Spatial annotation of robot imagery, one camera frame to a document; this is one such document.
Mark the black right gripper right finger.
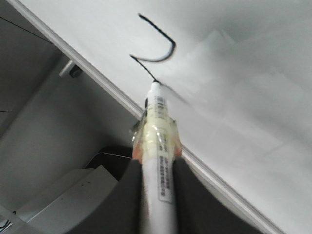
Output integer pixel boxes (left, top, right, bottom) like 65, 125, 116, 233
173, 157, 261, 234

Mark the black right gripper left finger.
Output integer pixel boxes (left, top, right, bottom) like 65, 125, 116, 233
68, 160, 142, 234

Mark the white taped whiteboard marker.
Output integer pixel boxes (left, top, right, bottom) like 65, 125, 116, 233
136, 81, 178, 234

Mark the white whiteboard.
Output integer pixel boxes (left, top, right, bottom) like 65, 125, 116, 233
10, 0, 312, 234

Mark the grey whiteboard stand frame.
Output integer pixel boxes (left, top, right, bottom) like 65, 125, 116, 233
0, 0, 135, 234

